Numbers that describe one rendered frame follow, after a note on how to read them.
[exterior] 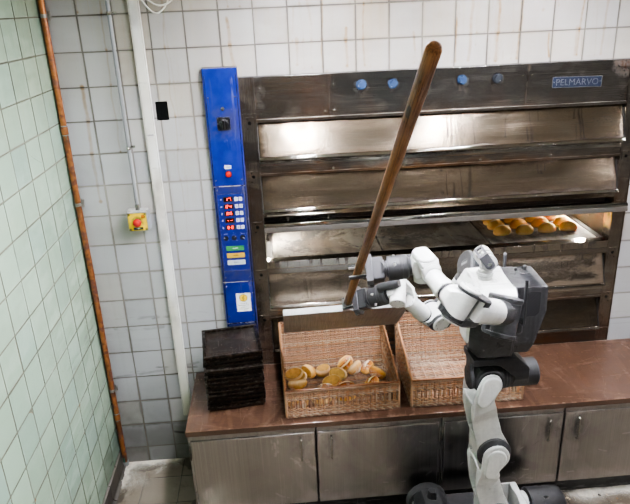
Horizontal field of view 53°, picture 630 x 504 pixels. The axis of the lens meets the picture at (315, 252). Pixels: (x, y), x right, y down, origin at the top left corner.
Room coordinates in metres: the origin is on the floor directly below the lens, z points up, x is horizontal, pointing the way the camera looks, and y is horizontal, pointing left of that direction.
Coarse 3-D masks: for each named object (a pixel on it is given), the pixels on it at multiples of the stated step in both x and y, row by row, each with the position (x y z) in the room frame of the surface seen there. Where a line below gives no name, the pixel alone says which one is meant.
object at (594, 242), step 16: (544, 240) 3.15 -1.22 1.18; (560, 240) 3.14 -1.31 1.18; (576, 240) 3.13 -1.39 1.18; (592, 240) 3.12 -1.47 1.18; (304, 256) 3.07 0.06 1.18; (320, 256) 3.06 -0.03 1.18; (336, 256) 3.05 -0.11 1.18; (352, 256) 3.04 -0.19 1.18; (384, 256) 3.05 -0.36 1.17; (448, 256) 3.07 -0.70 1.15
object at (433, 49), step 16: (432, 48) 1.10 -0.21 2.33; (432, 64) 1.12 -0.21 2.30; (416, 80) 1.17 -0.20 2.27; (416, 96) 1.20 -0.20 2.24; (416, 112) 1.24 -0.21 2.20; (400, 128) 1.31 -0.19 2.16; (400, 144) 1.34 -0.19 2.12; (400, 160) 1.40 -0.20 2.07; (384, 176) 1.48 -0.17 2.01; (384, 192) 1.53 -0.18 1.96; (384, 208) 1.61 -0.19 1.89; (368, 240) 1.80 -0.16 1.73; (352, 288) 2.20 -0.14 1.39
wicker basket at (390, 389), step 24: (288, 336) 2.96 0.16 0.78; (312, 336) 2.97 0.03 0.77; (360, 336) 2.98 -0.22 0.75; (384, 336) 2.89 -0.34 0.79; (312, 360) 2.93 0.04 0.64; (336, 360) 2.94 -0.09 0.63; (360, 360) 2.95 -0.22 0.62; (384, 360) 2.89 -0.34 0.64; (312, 384) 2.78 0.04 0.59; (360, 384) 2.55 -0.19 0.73; (384, 384) 2.55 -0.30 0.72; (288, 408) 2.58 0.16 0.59; (312, 408) 2.52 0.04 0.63; (336, 408) 2.57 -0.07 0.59; (360, 408) 2.56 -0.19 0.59; (384, 408) 2.55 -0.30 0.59
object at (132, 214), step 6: (132, 210) 2.94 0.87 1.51; (138, 210) 2.93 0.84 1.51; (144, 210) 2.93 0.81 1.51; (132, 216) 2.91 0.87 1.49; (138, 216) 2.91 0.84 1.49; (132, 222) 2.91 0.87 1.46; (144, 222) 2.91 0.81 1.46; (150, 222) 2.96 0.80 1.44; (132, 228) 2.91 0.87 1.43; (138, 228) 2.91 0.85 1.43; (144, 228) 2.91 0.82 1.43; (150, 228) 2.94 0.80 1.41
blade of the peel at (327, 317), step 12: (288, 312) 2.46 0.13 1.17; (300, 312) 2.46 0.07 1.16; (312, 312) 2.46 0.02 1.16; (324, 312) 2.46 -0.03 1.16; (336, 312) 2.48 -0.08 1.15; (348, 312) 2.49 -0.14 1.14; (372, 312) 2.53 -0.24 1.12; (384, 312) 2.55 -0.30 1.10; (396, 312) 2.56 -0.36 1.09; (288, 324) 2.59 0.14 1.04; (300, 324) 2.61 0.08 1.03; (312, 324) 2.63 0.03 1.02; (324, 324) 2.65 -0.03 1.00; (336, 324) 2.67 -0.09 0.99; (348, 324) 2.69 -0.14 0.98; (360, 324) 2.71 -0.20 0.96; (372, 324) 2.73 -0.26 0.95; (384, 324) 2.75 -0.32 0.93
